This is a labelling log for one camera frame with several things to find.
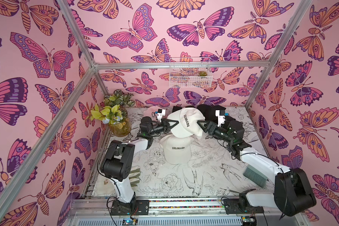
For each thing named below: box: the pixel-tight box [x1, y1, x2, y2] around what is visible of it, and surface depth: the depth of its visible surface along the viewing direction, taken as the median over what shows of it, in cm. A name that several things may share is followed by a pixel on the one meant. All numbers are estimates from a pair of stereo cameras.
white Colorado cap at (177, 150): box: [159, 134, 194, 165], surface depth 93 cm
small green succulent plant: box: [197, 70, 208, 77], surface depth 94 cm
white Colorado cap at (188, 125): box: [167, 107, 206, 139], surface depth 83 cm
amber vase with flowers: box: [90, 89, 135, 138], surface depth 97 cm
